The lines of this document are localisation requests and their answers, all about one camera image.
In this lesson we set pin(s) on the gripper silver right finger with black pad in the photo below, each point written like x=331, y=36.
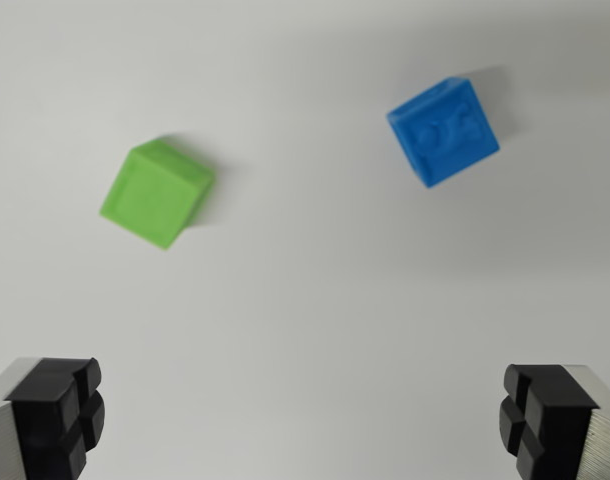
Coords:
x=560, y=425

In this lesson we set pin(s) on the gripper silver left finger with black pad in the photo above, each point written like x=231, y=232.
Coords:
x=45, y=425

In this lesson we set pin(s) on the green cube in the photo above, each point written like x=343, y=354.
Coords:
x=152, y=197

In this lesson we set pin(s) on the blue cube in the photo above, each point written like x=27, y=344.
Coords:
x=445, y=132

